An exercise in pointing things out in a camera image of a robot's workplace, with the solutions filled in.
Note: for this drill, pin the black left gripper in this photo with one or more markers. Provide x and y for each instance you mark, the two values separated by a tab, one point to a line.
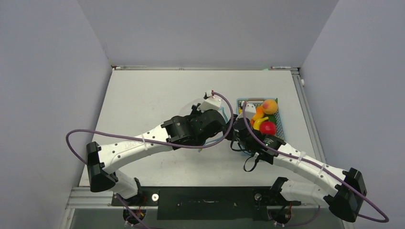
195	112

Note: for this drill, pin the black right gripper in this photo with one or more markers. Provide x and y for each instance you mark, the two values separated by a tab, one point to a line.
232	137

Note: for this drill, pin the red apple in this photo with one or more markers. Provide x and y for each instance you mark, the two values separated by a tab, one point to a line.
268	128

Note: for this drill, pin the peach fruit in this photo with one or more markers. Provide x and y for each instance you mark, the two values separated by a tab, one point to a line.
270	106

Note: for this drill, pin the clear zip top bag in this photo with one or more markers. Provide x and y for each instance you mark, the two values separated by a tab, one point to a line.
186	110

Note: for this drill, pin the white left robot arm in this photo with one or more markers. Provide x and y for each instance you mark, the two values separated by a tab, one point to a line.
105	161

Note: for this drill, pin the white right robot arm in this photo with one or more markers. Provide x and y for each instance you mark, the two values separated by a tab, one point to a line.
338	189

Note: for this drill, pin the yellow banana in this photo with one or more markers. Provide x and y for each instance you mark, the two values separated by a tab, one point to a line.
257	123

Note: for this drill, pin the orange carrot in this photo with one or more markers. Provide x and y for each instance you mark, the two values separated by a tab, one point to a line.
259	113

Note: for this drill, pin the green pepper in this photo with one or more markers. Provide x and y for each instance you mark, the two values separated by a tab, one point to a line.
272	118

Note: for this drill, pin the light blue plastic basket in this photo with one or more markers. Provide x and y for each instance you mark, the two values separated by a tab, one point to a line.
257	102

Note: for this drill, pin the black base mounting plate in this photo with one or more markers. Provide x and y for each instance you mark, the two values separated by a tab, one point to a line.
208	203

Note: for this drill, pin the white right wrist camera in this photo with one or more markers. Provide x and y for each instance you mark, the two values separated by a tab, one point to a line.
250	110

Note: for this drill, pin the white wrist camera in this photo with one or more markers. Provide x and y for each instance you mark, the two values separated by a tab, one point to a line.
250	110
211	102

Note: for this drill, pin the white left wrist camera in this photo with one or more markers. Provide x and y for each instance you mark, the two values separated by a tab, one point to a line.
211	102

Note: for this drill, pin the aluminium right frame rail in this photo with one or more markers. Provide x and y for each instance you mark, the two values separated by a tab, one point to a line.
313	133

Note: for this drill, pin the aluminium frame rail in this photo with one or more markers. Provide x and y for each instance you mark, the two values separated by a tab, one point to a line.
83	198
313	133

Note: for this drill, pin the aluminium front frame rail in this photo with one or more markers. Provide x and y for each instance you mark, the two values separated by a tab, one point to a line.
83	198

